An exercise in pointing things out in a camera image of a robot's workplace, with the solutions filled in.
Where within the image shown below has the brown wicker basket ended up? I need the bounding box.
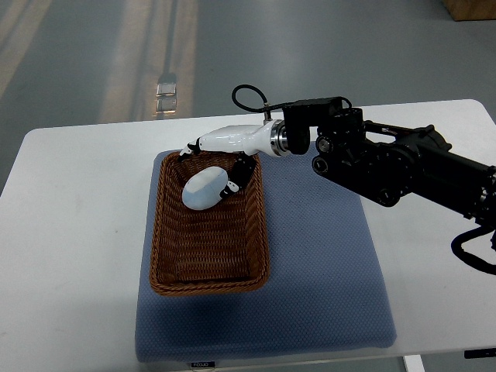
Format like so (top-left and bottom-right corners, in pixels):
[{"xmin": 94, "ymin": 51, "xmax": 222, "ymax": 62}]
[{"xmin": 149, "ymin": 151, "xmax": 270, "ymax": 296}]

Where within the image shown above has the blue foam cushion mat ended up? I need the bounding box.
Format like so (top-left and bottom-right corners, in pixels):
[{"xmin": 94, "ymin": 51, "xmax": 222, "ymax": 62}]
[{"xmin": 135, "ymin": 153, "xmax": 396, "ymax": 363}]

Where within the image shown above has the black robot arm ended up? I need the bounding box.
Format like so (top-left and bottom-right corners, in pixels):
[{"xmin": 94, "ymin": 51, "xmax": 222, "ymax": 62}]
[{"xmin": 180, "ymin": 97, "xmax": 495, "ymax": 274}]

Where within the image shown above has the metal floor socket plate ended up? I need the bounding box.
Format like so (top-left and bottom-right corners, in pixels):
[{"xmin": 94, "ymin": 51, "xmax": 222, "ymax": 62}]
[{"xmin": 156, "ymin": 82, "xmax": 177, "ymax": 114}]

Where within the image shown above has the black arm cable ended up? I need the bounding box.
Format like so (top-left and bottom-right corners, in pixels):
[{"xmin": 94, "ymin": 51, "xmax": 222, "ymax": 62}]
[{"xmin": 231, "ymin": 84, "xmax": 288, "ymax": 125}]

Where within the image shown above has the white table leg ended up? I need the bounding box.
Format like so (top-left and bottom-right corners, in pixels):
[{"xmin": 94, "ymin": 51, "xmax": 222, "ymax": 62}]
[{"xmin": 403, "ymin": 354, "xmax": 425, "ymax": 372}]

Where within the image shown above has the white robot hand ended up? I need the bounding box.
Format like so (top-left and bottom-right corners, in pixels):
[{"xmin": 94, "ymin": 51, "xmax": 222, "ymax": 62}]
[{"xmin": 178, "ymin": 119, "xmax": 289, "ymax": 198}]

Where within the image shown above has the blue white plush toy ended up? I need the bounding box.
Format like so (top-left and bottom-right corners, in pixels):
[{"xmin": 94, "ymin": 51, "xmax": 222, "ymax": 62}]
[{"xmin": 181, "ymin": 166, "xmax": 228, "ymax": 211}]

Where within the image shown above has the wooden box corner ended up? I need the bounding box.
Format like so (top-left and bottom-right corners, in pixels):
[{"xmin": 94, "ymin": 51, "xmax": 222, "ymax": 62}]
[{"xmin": 442, "ymin": 0, "xmax": 495, "ymax": 22}]

